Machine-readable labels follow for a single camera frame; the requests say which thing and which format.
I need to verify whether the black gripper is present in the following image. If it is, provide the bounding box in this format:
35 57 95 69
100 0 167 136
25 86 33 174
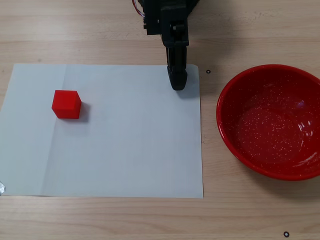
143 0 190 91

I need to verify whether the red cube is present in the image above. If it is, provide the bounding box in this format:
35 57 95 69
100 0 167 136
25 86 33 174
51 89 83 120

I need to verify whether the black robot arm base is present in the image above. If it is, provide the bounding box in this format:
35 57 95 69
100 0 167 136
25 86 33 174
187 0 201 16

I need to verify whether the red speckled bowl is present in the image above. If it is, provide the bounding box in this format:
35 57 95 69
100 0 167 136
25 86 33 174
216 64 320 182

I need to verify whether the white paper sheet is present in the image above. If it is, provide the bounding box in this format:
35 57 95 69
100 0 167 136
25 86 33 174
0 63 204 200

